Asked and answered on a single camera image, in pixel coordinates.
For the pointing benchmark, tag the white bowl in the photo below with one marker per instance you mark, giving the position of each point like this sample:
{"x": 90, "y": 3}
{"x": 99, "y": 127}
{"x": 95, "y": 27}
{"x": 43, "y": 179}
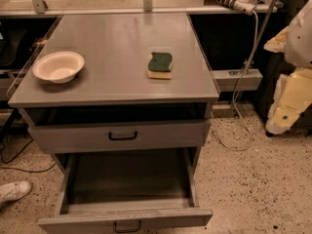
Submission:
{"x": 59, "y": 67}

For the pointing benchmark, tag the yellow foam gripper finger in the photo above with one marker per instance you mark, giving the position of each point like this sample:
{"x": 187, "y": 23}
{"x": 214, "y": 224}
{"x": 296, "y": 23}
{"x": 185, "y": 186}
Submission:
{"x": 291, "y": 98}

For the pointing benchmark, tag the grey drawer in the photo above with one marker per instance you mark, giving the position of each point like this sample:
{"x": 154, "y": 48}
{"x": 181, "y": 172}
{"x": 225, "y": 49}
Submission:
{"x": 124, "y": 192}
{"x": 78, "y": 138}

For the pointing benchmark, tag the grey metal cabinet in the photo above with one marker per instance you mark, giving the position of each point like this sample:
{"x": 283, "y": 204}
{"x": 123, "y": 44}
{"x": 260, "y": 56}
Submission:
{"x": 113, "y": 86}

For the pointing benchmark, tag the white sneaker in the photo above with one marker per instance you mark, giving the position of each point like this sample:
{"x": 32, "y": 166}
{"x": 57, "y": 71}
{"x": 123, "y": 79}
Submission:
{"x": 14, "y": 190}

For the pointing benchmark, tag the grey top drawer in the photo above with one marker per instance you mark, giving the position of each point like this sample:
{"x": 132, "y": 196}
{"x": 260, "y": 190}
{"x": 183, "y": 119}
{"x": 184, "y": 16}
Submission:
{"x": 78, "y": 138}

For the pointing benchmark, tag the green yellow sponge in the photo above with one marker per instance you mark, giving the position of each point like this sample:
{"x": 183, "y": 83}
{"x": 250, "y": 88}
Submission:
{"x": 160, "y": 65}

